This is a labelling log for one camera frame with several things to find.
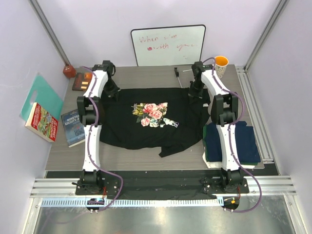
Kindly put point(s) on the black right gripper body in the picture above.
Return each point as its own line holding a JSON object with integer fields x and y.
{"x": 196, "y": 88}

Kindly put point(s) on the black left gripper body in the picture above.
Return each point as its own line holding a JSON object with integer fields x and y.
{"x": 111, "y": 89}

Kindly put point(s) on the orange brown cover book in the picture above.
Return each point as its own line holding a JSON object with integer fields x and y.
{"x": 82, "y": 81}

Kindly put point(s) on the white mug orange inside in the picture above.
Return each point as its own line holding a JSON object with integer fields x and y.
{"x": 221, "y": 63}

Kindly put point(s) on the black t shirt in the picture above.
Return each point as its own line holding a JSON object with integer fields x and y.
{"x": 167, "y": 118}

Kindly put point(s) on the blue cover book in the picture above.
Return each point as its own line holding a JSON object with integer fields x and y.
{"x": 74, "y": 130}

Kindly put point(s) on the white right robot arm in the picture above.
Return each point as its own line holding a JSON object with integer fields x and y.
{"x": 224, "y": 114}

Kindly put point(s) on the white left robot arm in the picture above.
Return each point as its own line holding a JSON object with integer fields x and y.
{"x": 91, "y": 115}

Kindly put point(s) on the red brown die block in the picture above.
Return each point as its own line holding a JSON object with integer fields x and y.
{"x": 69, "y": 71}

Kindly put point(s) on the small whiteboard with red writing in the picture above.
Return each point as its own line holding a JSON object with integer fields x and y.
{"x": 167, "y": 46}

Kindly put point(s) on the teal plastic cutting board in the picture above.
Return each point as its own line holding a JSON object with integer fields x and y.
{"x": 42, "y": 93}

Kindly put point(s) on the red white cover book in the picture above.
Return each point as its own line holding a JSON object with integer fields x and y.
{"x": 42, "y": 123}

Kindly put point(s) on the white folded t shirt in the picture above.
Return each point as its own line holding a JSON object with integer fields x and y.
{"x": 218, "y": 165}

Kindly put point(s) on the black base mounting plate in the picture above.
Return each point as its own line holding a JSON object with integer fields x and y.
{"x": 165, "y": 185}

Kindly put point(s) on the black wire book stand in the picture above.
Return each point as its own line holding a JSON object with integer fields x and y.
{"x": 184, "y": 76}

